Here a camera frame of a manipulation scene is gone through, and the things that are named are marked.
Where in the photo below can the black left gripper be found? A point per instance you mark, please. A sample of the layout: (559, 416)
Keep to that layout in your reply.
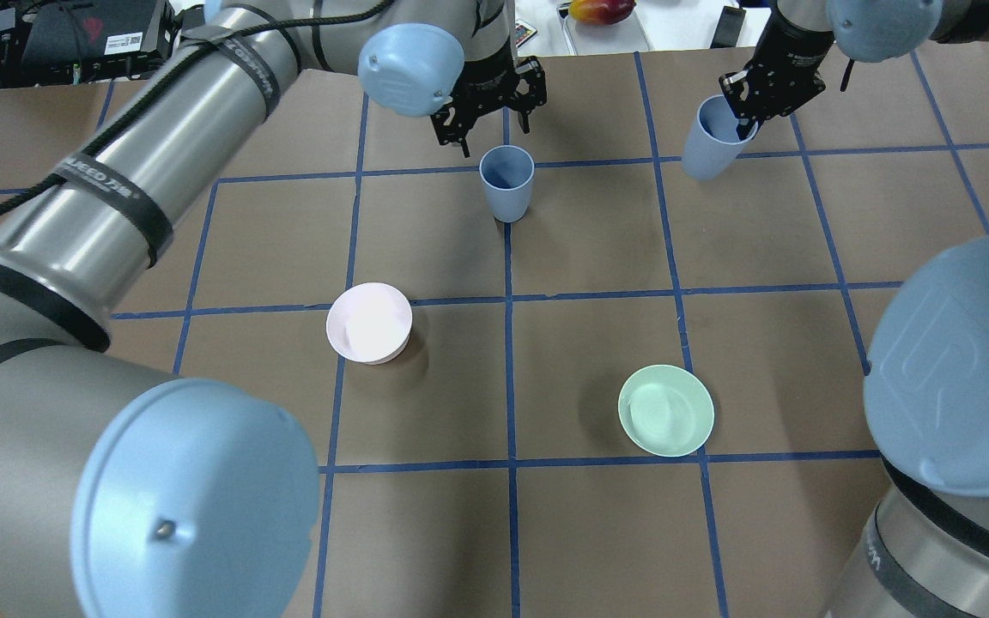
(488, 75)

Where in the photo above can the red mango fruit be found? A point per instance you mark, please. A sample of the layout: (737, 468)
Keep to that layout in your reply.
(601, 12)

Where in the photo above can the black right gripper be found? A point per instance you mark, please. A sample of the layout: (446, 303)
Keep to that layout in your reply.
(790, 53)

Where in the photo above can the black computer box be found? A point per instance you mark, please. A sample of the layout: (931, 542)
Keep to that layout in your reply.
(59, 42)

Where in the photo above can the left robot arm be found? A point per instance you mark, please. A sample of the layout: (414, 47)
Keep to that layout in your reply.
(131, 492)

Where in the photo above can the green bowl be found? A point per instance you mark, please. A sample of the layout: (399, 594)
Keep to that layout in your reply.
(666, 411)

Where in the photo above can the blue cup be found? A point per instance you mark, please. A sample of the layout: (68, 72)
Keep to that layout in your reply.
(711, 145)
(507, 173)

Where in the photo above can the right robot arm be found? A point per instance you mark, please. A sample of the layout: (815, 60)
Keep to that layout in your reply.
(924, 550)

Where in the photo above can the pink bowl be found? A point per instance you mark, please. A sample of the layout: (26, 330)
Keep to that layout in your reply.
(370, 323)

